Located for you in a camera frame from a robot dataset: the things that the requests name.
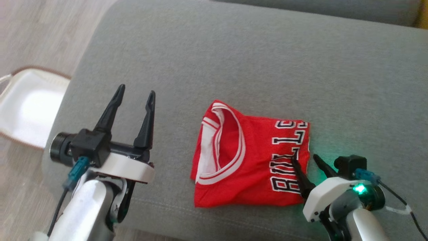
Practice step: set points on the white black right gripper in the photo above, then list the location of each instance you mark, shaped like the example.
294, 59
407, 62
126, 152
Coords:
326, 194

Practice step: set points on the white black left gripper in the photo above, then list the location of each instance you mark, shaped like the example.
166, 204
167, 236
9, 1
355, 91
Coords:
128, 165

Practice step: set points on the red lettered basketball jersey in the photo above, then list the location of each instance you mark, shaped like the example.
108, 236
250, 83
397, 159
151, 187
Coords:
254, 160

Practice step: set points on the white laundry basket brown rim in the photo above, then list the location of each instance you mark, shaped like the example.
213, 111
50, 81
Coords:
30, 107

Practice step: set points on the grey fabric sofa seat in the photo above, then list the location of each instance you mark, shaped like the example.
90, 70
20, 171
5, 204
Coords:
234, 67

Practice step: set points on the grey sofa back cushion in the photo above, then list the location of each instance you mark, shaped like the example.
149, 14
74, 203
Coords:
317, 8

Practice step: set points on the yellow cushion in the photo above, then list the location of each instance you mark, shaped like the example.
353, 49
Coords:
423, 13

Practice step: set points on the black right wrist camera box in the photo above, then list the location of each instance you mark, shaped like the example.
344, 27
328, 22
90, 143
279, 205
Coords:
349, 165

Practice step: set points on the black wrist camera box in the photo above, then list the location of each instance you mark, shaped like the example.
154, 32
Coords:
90, 147
349, 165

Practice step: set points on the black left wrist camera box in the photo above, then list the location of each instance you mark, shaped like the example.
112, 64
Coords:
90, 147

